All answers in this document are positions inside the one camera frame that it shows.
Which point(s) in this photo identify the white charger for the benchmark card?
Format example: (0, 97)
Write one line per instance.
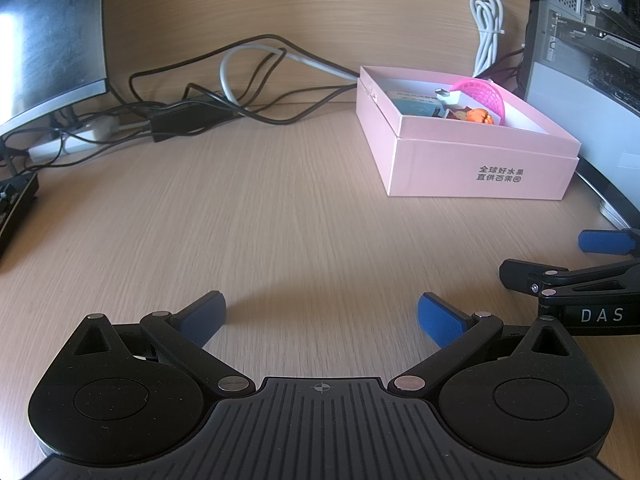
(445, 96)

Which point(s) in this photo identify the orange plastic toy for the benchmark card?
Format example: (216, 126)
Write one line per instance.
(477, 116)

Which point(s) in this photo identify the white power strip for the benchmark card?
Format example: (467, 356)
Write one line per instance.
(75, 140)

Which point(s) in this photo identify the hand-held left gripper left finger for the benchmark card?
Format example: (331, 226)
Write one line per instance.
(202, 317)

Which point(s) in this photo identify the wooden desktop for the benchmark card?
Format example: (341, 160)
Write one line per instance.
(250, 220)

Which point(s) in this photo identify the glass sided computer case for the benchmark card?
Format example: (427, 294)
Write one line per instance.
(585, 85)

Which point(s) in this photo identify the black keyboard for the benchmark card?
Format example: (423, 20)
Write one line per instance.
(15, 210)

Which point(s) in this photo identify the blue white tissue pack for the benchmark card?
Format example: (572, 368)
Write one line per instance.
(417, 107)

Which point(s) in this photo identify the pink cardboard box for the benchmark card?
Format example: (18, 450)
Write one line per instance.
(440, 165)

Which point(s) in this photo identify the curved computer monitor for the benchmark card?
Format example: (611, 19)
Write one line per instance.
(50, 35)

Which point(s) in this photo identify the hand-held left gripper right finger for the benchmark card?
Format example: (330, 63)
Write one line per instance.
(440, 320)

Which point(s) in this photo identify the pink plastic toy net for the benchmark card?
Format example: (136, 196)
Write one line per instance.
(482, 92)

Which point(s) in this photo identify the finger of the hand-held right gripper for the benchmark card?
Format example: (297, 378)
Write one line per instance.
(520, 274)
(600, 241)

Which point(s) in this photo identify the black power adapter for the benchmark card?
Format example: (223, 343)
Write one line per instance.
(190, 120)

